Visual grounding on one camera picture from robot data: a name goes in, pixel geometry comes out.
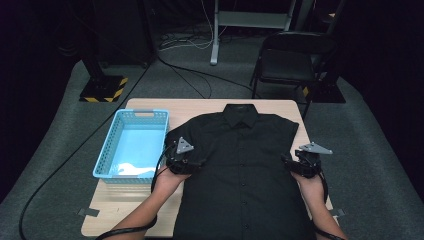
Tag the black equipment cabinet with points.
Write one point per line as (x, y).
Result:
(123, 33)

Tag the black stand base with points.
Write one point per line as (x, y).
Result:
(328, 93)

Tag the grey tape piece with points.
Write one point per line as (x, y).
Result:
(88, 212)
(339, 212)

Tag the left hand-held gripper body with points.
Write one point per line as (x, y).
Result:
(176, 160)

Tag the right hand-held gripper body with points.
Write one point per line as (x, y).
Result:
(308, 163)

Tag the light blue plastic basket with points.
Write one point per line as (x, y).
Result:
(133, 146)

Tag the black stand with striped base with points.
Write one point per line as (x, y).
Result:
(103, 88)

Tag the grey metal frame stand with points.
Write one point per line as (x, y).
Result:
(215, 50)

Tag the person's left hand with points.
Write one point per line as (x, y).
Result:
(166, 183)

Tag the person's right hand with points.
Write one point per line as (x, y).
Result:
(311, 190)

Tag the black button shirt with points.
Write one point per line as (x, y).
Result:
(240, 166)

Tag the black folding chair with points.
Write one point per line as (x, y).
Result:
(286, 66)

